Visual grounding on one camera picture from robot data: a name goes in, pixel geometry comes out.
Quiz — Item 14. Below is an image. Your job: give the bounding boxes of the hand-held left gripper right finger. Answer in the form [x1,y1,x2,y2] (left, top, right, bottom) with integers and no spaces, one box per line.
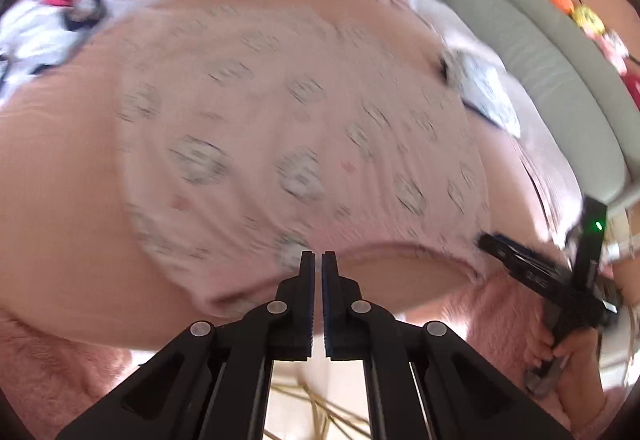
[321,250,576,440]

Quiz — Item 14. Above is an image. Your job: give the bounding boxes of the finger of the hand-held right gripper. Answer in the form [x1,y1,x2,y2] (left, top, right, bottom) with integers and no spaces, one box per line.
[477,235,576,293]
[492,233,576,271]

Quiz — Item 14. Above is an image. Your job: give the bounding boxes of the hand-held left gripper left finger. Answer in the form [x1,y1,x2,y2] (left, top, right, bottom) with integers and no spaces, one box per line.
[55,250,317,440]

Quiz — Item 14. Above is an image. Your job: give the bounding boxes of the pink printed pajama pants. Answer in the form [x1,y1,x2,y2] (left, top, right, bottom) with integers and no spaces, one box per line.
[112,3,493,316]

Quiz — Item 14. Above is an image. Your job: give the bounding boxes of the person's right forearm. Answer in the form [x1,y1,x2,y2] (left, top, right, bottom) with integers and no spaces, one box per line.
[555,385,613,431]

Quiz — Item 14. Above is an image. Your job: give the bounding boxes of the person's right hand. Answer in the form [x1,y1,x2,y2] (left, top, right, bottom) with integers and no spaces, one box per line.
[525,325,603,403]

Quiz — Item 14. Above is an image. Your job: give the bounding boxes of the pink pillow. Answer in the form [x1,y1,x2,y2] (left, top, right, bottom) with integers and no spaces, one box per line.
[500,70,586,246]
[415,0,481,66]

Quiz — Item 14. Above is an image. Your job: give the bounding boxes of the folded white printed pajama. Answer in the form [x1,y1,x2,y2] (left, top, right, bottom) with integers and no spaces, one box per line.
[445,48,521,138]

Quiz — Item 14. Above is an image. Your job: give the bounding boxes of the grey padded headboard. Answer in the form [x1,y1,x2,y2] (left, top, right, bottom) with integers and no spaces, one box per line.
[432,0,633,211]

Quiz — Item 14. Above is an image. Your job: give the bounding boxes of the pink and white plush toy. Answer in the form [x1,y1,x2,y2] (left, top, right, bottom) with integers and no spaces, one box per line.
[595,30,631,76]

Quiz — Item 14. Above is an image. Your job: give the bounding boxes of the yellow plush toy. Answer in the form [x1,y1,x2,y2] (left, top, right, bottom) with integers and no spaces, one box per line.
[572,5,606,34]

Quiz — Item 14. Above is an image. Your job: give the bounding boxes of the pink fuzzy mattress pad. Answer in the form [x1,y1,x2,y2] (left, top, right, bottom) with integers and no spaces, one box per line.
[0,277,566,426]

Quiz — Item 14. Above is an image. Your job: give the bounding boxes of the white navy-trimmed shirt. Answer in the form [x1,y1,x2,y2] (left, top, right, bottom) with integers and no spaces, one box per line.
[0,0,126,106]

